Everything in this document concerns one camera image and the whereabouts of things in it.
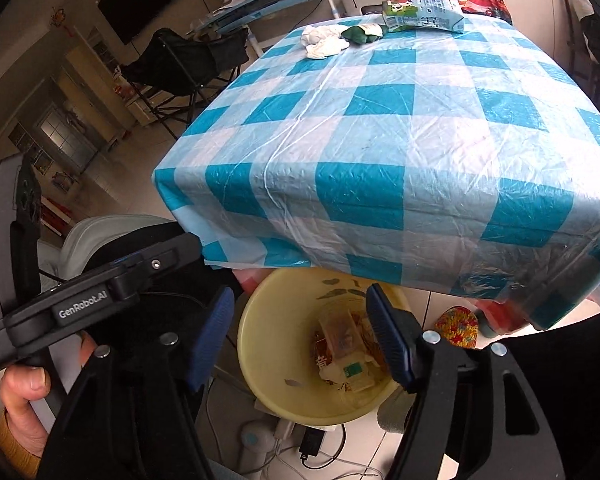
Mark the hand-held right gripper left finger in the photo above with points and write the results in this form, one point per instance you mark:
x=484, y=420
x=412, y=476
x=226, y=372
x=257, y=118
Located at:
x=210, y=335

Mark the grey padded chair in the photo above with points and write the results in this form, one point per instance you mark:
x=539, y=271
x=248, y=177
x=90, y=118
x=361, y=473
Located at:
x=105, y=232

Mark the red snack bag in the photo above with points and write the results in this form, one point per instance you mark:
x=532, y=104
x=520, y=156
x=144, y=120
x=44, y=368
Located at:
x=325, y=352

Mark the person's left forearm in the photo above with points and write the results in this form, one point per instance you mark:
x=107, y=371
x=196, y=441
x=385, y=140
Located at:
x=17, y=450

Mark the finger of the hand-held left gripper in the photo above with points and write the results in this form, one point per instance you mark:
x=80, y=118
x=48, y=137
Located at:
x=160, y=265

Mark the white round device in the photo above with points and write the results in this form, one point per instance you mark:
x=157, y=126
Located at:
x=254, y=442

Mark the clear plastic bottle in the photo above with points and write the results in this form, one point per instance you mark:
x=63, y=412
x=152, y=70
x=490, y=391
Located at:
x=340, y=330

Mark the open black folding chair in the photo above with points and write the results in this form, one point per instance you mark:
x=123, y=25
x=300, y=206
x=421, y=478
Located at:
x=190, y=65

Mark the person's left hand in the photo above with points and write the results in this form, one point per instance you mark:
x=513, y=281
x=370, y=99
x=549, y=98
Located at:
x=25, y=385

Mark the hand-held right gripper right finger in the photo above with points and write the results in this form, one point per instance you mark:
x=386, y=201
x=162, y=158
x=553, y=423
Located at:
x=390, y=340

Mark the black power adapter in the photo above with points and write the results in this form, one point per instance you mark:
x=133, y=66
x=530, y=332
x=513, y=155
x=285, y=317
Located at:
x=311, y=442

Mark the blue study desk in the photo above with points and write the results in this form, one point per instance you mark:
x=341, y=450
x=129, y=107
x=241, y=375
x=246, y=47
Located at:
x=270, y=0

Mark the yellow plastic bucket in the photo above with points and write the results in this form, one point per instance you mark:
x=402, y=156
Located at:
x=275, y=340

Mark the green wrapper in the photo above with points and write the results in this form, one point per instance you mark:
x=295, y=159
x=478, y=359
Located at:
x=362, y=33

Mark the blue checkered tablecloth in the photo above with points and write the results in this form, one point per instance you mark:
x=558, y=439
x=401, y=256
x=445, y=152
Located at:
x=380, y=135

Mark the green white milk carton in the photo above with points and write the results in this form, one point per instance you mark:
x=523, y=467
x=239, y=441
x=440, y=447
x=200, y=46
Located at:
x=425, y=15

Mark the white low cabinet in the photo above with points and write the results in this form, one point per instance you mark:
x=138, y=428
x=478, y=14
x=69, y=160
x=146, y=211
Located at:
x=140, y=105

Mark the white tissue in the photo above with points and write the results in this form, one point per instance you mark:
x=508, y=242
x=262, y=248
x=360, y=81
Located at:
x=325, y=40

